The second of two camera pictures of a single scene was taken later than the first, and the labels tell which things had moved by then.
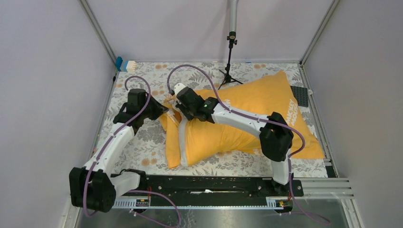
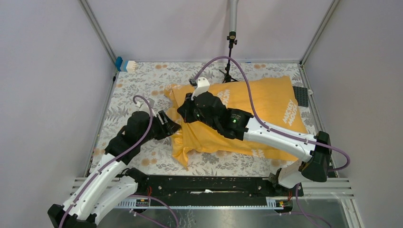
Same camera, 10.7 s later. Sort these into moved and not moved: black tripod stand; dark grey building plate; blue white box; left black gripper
Moved: left black gripper
Not moved: blue white box; dark grey building plate; black tripod stand
